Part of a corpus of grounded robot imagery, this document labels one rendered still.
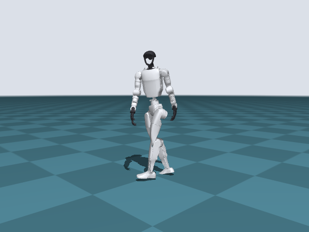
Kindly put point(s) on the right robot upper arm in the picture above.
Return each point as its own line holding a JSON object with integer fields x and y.
{"x": 137, "y": 91}

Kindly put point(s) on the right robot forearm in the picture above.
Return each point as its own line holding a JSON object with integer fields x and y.
{"x": 134, "y": 102}

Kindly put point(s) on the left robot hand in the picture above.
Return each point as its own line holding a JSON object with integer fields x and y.
{"x": 174, "y": 112}

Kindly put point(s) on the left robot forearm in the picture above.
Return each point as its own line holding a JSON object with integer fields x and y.
{"x": 172, "y": 99}

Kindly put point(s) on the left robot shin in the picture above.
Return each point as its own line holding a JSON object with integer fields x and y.
{"x": 153, "y": 154}

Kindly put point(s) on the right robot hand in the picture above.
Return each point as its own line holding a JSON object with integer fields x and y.
{"x": 132, "y": 115}

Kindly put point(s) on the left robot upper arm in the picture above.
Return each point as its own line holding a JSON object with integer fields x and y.
{"x": 165, "y": 73}

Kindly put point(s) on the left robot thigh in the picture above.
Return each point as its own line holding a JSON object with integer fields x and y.
{"x": 156, "y": 123}

